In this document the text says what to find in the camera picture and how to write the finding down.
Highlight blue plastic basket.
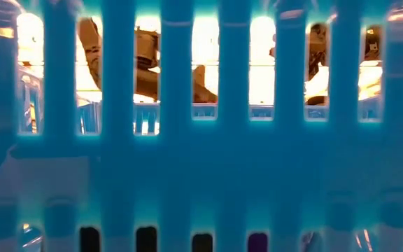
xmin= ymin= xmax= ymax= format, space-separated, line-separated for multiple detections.
xmin=0 ymin=0 xmax=403 ymax=252

